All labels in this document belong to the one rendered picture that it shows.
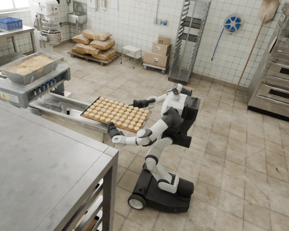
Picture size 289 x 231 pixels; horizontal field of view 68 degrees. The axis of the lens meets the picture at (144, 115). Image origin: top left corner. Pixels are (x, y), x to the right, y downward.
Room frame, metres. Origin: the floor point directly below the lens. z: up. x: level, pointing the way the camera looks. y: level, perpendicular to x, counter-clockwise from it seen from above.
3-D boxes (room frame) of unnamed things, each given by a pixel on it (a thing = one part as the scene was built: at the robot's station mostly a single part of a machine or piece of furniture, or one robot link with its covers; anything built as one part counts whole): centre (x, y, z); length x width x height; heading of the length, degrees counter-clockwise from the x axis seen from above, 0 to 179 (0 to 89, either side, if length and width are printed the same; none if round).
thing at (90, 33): (5.67, 1.55, 0.62); 0.72 x 0.42 x 0.17; 78
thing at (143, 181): (1.60, -0.36, 0.19); 0.64 x 0.52 x 0.33; 77
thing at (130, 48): (5.60, 0.56, 0.23); 0.45 x 0.45 x 0.46; 63
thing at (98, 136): (1.83, 0.68, 0.45); 0.70 x 0.34 x 0.90; 77
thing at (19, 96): (1.95, 1.17, 1.01); 0.72 x 0.33 x 0.34; 167
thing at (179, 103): (1.61, -0.30, 1.20); 0.34 x 0.30 x 0.36; 167
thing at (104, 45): (5.57, 1.34, 0.47); 0.72 x 0.42 x 0.17; 167
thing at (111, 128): (1.46, 0.25, 1.00); 0.12 x 0.10 x 0.13; 32
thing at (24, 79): (1.95, 1.17, 1.25); 0.56 x 0.29 x 0.14; 167
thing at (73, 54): (5.67, 1.61, 0.06); 1.20 x 0.80 x 0.11; 74
